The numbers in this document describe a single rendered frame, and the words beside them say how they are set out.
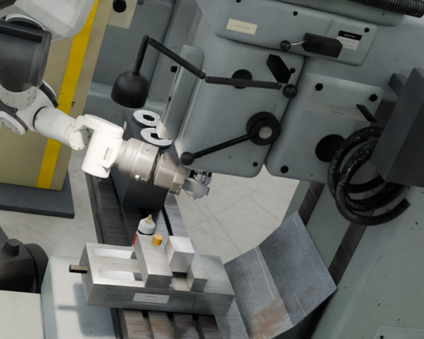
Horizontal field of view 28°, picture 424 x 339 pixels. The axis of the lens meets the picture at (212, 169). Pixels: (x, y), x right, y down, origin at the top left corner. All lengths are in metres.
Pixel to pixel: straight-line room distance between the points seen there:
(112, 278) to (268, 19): 0.70
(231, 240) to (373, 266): 2.21
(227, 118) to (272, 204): 2.80
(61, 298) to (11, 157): 1.86
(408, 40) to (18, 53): 0.81
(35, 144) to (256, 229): 1.19
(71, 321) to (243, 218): 2.37
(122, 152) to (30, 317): 0.53
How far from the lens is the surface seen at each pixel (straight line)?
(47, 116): 2.05
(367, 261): 1.96
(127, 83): 1.68
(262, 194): 4.59
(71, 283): 2.15
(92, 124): 1.94
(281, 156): 1.82
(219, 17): 1.63
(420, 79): 1.57
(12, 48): 1.81
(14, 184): 3.97
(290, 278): 2.17
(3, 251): 2.59
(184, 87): 1.79
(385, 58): 1.80
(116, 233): 2.22
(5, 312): 2.20
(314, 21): 1.68
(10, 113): 2.05
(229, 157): 1.81
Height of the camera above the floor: 2.18
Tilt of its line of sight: 28 degrees down
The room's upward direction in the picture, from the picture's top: 20 degrees clockwise
